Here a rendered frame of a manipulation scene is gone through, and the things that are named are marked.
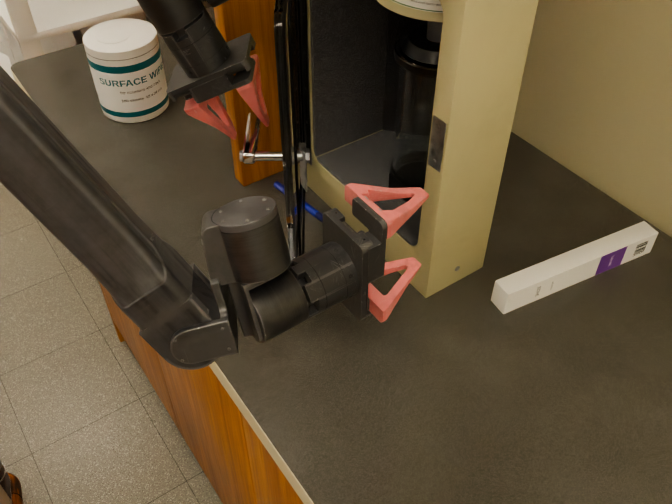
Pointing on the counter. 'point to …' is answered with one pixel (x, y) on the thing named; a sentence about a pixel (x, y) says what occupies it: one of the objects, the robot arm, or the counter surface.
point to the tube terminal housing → (457, 139)
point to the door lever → (255, 144)
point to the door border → (289, 123)
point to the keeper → (437, 143)
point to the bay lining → (353, 69)
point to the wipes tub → (127, 69)
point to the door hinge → (305, 74)
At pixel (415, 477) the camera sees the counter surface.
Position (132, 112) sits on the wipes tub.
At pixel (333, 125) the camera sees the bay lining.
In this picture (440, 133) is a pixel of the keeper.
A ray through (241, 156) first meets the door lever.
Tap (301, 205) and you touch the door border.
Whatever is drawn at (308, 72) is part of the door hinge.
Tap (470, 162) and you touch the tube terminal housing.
